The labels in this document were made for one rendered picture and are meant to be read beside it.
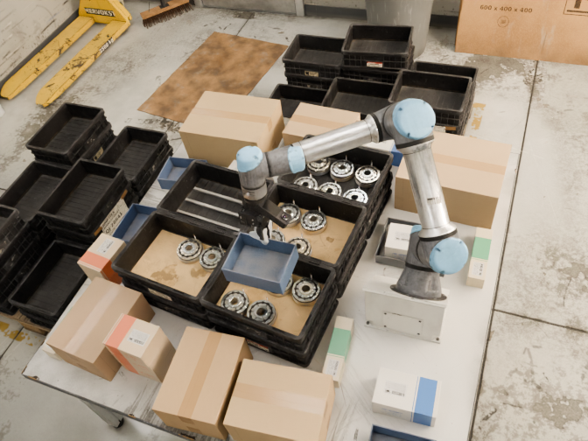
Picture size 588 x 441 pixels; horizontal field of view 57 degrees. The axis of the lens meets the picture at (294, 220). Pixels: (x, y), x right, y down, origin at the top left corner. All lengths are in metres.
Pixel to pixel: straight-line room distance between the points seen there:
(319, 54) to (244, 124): 1.40
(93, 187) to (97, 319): 1.18
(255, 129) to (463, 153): 0.91
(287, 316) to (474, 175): 0.92
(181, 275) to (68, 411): 1.17
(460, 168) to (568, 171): 1.45
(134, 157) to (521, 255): 2.27
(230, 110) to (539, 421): 1.97
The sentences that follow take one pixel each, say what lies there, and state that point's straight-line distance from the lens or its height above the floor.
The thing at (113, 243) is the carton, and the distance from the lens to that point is 2.32.
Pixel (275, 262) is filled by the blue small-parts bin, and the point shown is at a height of 1.07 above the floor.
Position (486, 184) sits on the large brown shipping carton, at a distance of 2.21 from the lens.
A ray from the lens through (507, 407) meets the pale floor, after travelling 2.73.
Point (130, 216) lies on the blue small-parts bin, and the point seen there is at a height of 0.73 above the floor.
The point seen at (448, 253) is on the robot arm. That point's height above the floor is 1.15.
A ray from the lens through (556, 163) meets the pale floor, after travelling 3.66.
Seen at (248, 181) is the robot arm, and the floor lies 1.40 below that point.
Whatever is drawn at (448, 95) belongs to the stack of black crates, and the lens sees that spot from 3.24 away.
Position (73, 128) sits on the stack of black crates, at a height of 0.49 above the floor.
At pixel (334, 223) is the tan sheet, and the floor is 0.83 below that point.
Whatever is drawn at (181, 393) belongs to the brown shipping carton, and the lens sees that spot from 1.87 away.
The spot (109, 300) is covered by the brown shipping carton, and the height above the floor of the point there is 0.86.
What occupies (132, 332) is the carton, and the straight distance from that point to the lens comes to 1.95.
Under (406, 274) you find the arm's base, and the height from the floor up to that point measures 0.96.
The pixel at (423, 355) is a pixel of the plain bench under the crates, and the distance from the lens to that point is 2.00.
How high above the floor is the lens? 2.51
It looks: 50 degrees down
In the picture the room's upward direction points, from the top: 11 degrees counter-clockwise
